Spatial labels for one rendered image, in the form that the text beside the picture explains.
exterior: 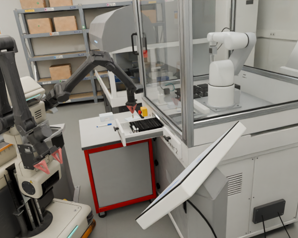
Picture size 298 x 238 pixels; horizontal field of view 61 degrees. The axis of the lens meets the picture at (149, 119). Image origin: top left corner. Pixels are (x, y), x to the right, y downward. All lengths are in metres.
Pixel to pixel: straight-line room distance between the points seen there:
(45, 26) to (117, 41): 3.19
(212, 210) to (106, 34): 1.95
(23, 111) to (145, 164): 1.24
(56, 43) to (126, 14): 3.61
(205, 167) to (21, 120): 0.85
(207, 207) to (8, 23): 5.69
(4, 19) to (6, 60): 4.99
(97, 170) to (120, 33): 1.30
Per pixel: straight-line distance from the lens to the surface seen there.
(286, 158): 1.97
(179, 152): 1.56
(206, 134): 1.48
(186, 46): 1.28
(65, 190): 2.66
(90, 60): 1.51
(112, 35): 2.54
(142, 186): 2.33
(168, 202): 0.82
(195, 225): 1.10
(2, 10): 6.22
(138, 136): 1.80
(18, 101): 1.27
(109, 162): 2.13
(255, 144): 1.71
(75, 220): 2.11
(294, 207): 2.32
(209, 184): 1.00
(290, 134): 1.87
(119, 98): 2.65
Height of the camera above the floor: 1.65
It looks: 22 degrees down
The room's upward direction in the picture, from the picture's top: 5 degrees counter-clockwise
